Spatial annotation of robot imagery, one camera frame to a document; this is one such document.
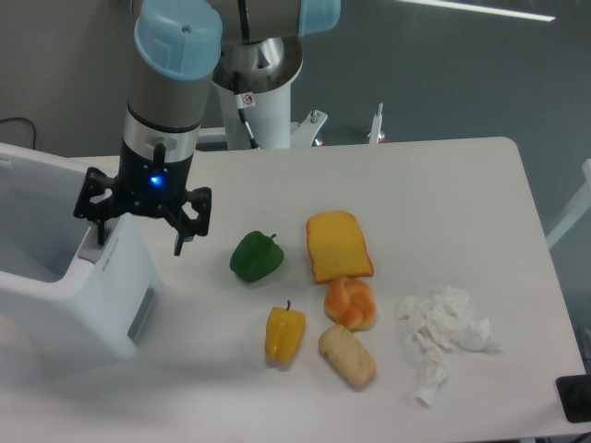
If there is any yellow bell pepper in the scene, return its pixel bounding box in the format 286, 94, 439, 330
265, 300, 307, 365

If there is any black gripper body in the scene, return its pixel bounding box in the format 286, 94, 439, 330
112, 143, 193, 219

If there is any pale rectangular bread loaf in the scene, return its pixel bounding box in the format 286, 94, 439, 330
318, 324, 377, 389

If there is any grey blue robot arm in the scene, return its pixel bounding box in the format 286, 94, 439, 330
74, 1, 341, 244

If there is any white trash bin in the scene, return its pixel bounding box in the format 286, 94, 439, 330
1, 144, 163, 358

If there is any white frame right edge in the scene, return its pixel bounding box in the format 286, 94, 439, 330
546, 159, 590, 249

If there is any square toast bread slice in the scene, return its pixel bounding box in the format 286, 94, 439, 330
306, 210, 375, 284

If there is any black floor cable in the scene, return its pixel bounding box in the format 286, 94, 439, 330
0, 116, 37, 149

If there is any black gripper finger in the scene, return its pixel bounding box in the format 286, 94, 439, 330
161, 186, 212, 256
73, 167, 125, 245

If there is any crumpled white tissue paper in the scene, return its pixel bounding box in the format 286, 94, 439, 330
397, 286, 501, 408

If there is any green bell pepper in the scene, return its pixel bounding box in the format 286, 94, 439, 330
229, 231, 284, 282

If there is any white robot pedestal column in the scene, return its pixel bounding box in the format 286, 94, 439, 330
212, 37, 303, 150

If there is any white metal frame base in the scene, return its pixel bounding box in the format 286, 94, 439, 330
199, 102, 385, 148

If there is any black device at edge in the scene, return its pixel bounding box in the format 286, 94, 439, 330
555, 374, 591, 424

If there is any knotted orange bread roll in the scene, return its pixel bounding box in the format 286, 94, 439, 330
324, 277, 377, 331

